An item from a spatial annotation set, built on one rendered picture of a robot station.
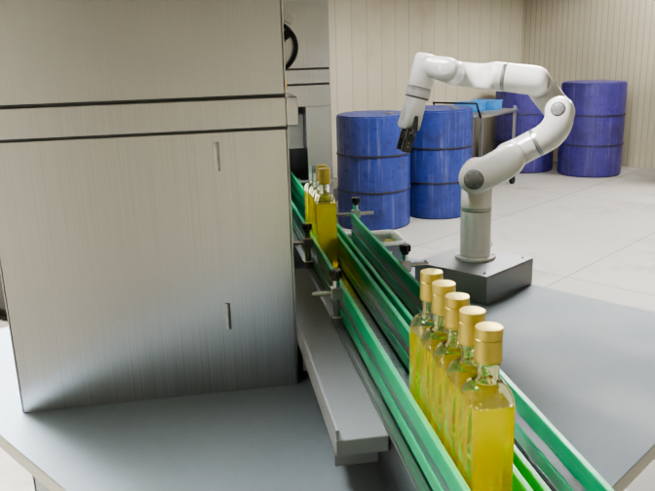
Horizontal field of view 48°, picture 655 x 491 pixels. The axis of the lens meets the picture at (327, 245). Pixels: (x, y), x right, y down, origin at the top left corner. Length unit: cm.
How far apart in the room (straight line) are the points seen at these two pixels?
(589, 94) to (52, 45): 726
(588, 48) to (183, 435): 832
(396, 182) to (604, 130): 314
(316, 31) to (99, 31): 176
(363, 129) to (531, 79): 371
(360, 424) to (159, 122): 71
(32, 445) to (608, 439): 112
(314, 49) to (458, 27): 558
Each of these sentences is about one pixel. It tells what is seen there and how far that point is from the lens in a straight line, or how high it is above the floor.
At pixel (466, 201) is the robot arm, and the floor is 102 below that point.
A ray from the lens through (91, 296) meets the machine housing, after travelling 161.
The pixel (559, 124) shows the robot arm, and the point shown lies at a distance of 220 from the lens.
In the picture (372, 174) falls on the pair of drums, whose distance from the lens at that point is 590.
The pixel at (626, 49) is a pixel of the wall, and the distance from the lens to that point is 921.
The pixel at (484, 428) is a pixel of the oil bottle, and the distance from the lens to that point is 93.
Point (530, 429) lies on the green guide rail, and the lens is 117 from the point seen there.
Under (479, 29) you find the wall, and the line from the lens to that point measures 900.
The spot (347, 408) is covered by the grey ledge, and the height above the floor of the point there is 88.
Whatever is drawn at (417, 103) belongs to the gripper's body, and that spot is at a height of 131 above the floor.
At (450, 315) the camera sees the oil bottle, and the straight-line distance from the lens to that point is 100.
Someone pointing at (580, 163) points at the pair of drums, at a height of 16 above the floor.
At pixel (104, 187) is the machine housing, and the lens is 155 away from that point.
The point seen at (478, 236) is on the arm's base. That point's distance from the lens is 228.
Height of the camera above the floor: 150
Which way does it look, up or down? 15 degrees down
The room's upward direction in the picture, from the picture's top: 2 degrees counter-clockwise
